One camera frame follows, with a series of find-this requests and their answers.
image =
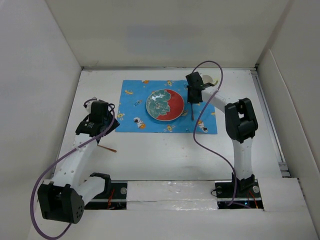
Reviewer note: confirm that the red and teal plate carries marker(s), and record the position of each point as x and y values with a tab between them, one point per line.
165	105

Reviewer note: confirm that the copper spoon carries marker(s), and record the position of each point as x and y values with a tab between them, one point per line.
192	112

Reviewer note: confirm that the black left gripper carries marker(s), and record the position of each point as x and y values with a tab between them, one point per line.
114	126

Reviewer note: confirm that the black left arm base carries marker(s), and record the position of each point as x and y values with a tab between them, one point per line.
116	199

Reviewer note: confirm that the blue patterned cloth napkin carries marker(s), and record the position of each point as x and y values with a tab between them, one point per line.
133	117

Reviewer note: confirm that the pale yellow paper cup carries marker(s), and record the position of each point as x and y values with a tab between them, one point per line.
208	80

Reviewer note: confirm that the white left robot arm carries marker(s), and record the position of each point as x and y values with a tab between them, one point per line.
64	198

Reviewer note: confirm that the copper fork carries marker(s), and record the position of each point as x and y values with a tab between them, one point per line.
107	148

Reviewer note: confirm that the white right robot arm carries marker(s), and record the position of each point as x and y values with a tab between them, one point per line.
240	120

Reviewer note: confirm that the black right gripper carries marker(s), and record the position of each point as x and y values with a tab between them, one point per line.
190	99

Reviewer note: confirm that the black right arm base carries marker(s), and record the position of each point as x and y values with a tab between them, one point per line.
238	194

